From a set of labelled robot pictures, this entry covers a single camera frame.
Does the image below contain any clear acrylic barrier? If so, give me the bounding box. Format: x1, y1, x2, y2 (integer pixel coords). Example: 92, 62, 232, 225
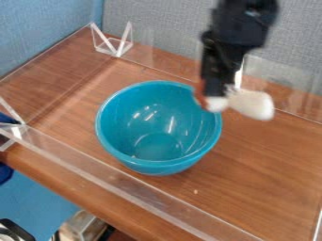
14, 125, 263, 241
89, 21, 322, 125

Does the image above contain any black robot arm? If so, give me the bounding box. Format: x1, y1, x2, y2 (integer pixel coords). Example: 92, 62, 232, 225
200, 0, 279, 97

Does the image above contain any blue cloth object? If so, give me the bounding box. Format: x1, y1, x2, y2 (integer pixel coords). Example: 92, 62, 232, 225
0, 112, 20, 185

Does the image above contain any clear acrylic left bracket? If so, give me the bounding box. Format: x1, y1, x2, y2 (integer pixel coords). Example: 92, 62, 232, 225
0, 97, 26, 152

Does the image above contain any clear box under table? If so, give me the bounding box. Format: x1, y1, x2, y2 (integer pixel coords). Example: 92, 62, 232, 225
50, 210, 107, 241

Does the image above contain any black object bottom left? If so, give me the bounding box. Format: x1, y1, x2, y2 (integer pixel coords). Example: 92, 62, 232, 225
0, 218, 36, 241

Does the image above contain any clear acrylic corner bracket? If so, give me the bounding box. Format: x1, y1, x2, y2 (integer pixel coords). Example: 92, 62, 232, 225
89, 22, 133, 57

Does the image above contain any clear acrylic back barrier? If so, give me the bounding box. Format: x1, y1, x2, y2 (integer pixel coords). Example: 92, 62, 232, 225
89, 21, 322, 125

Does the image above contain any blue ceramic bowl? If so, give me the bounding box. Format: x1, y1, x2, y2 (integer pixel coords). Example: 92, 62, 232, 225
94, 80, 223, 176

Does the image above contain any brown and white toy mushroom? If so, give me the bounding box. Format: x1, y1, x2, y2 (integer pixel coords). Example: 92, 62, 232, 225
193, 82, 274, 121

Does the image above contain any clear acrylic front barrier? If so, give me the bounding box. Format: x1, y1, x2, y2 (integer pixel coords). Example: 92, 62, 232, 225
14, 125, 263, 241

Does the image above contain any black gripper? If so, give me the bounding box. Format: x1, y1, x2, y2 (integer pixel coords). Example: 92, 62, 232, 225
201, 0, 279, 97

